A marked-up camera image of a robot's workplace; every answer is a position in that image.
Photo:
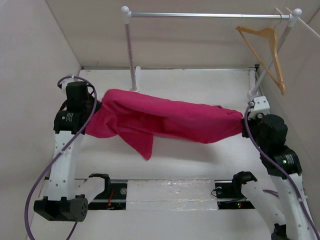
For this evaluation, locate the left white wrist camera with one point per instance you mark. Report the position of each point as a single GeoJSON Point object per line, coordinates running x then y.
{"type": "Point", "coordinates": [63, 82]}

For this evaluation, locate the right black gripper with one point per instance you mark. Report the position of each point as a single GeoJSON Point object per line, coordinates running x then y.
{"type": "Point", "coordinates": [244, 132]}

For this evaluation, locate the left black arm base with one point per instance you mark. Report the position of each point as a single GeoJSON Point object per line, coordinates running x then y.
{"type": "Point", "coordinates": [115, 199]}

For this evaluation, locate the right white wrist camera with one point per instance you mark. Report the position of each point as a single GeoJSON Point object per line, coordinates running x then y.
{"type": "Point", "coordinates": [260, 106]}

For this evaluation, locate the wooden clothes hanger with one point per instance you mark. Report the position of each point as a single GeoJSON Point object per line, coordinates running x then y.
{"type": "Point", "coordinates": [272, 39]}

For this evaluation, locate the aluminium table edge rail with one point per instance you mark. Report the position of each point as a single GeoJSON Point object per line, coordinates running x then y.
{"type": "Point", "coordinates": [89, 68]}

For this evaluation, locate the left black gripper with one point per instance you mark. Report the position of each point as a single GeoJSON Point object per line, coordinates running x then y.
{"type": "Point", "coordinates": [98, 105]}

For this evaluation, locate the pink trousers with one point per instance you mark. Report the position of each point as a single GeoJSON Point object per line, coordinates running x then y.
{"type": "Point", "coordinates": [137, 118]}

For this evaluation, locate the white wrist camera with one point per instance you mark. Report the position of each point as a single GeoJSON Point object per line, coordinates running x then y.
{"type": "Point", "coordinates": [63, 82]}
{"type": "Point", "coordinates": [260, 106]}

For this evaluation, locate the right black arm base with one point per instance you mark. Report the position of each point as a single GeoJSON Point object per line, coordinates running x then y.
{"type": "Point", "coordinates": [228, 198]}

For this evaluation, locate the white metal clothes rack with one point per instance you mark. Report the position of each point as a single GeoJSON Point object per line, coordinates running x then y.
{"type": "Point", "coordinates": [135, 71]}

